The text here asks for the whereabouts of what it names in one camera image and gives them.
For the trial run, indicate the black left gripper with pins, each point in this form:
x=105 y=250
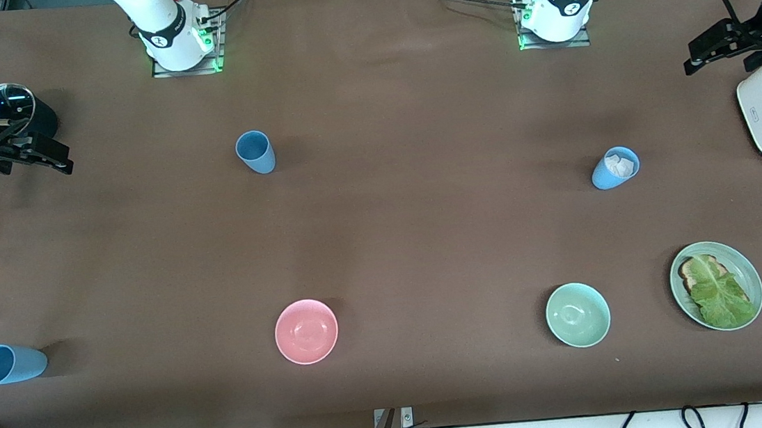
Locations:
x=759 y=31

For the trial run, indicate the blue cup holding paper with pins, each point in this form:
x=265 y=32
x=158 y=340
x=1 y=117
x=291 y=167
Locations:
x=603 y=178

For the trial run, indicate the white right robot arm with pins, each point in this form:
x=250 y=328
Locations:
x=163 y=25

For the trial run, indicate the dark blue saucepan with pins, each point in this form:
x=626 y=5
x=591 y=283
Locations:
x=45 y=120

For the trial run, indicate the crumpled white paper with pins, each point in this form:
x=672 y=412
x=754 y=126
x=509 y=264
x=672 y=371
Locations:
x=619 y=165

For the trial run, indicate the blue cup lying sideways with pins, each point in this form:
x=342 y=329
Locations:
x=25 y=363

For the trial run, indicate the toast slice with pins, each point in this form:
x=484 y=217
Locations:
x=687 y=275

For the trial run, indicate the pale green plate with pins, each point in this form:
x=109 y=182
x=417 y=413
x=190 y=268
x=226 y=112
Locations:
x=752 y=276

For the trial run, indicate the green lettuce leaf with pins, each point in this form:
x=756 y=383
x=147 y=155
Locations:
x=721 y=296

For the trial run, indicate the pale green bowl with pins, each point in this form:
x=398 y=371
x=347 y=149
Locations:
x=578 y=315

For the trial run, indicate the pink bowl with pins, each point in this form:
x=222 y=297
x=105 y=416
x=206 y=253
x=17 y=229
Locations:
x=306 y=331

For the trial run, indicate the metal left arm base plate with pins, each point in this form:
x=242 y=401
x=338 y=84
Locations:
x=581 y=41

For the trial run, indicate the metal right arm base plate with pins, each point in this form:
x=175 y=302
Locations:
x=165 y=72

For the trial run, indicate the metal mount bracket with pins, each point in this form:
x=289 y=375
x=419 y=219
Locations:
x=407 y=418

